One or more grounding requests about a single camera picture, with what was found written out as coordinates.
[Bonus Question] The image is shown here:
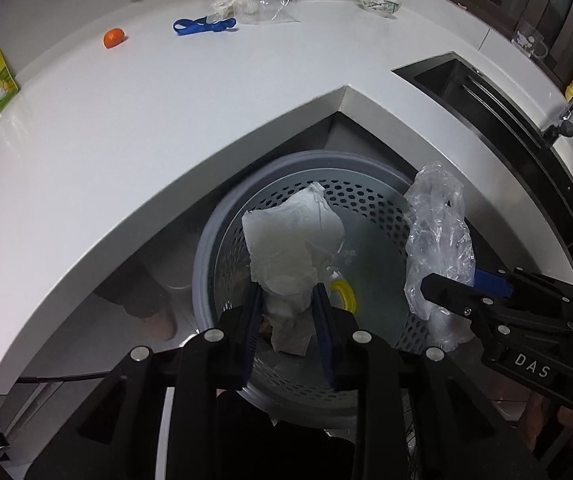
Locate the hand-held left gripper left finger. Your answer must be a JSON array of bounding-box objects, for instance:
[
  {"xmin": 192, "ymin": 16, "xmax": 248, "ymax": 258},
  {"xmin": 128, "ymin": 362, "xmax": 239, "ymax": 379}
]
[{"xmin": 26, "ymin": 282, "xmax": 267, "ymax": 480}]

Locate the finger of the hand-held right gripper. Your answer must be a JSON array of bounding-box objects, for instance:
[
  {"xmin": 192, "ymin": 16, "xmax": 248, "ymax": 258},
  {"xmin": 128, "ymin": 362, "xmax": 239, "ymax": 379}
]
[
  {"xmin": 473, "ymin": 269, "xmax": 515, "ymax": 299},
  {"xmin": 420, "ymin": 272, "xmax": 512, "ymax": 320}
]

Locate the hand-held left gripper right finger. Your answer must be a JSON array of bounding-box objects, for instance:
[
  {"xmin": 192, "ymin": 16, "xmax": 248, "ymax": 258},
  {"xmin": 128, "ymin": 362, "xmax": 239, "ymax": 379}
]
[{"xmin": 311, "ymin": 282, "xmax": 549, "ymax": 480}]

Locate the yellow plastic ring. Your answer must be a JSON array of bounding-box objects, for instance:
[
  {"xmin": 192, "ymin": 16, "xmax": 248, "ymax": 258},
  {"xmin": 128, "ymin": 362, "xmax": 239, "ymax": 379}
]
[{"xmin": 329, "ymin": 280, "xmax": 358, "ymax": 313}]

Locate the clear plastic bag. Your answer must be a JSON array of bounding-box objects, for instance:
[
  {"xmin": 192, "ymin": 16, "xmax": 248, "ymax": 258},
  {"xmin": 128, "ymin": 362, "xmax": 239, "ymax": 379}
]
[
  {"xmin": 246, "ymin": 0, "xmax": 301, "ymax": 25},
  {"xmin": 403, "ymin": 161, "xmax": 477, "ymax": 352}
]

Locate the white paper towel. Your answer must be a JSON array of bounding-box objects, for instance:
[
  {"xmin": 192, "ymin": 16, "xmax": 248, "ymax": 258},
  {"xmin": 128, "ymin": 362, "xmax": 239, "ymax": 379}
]
[{"xmin": 241, "ymin": 182, "xmax": 345, "ymax": 358}]

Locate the grey perforated waste bin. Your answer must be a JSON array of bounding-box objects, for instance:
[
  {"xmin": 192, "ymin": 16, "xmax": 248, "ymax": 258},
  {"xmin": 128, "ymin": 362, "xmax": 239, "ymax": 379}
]
[{"xmin": 192, "ymin": 149, "xmax": 462, "ymax": 431}]

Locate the person's leg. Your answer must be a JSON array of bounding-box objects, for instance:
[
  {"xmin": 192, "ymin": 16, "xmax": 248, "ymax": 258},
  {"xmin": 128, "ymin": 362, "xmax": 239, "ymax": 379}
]
[{"xmin": 91, "ymin": 265, "xmax": 180, "ymax": 343}]

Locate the black sink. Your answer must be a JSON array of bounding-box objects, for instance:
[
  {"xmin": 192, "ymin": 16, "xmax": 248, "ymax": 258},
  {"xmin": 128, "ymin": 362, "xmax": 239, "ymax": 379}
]
[{"xmin": 391, "ymin": 51, "xmax": 573, "ymax": 261}]

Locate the clear glass mug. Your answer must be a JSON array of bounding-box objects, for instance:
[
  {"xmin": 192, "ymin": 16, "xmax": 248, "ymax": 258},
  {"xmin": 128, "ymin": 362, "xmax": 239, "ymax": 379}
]
[{"xmin": 513, "ymin": 20, "xmax": 549, "ymax": 61}]

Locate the white patterned bowl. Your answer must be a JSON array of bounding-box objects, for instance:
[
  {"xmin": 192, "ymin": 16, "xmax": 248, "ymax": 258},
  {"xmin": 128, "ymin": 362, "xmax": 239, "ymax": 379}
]
[{"xmin": 359, "ymin": 0, "xmax": 403, "ymax": 17}]

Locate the blue strap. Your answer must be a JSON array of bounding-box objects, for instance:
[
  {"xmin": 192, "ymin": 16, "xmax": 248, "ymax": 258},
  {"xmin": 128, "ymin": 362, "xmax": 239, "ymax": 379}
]
[{"xmin": 174, "ymin": 17, "xmax": 237, "ymax": 36}]

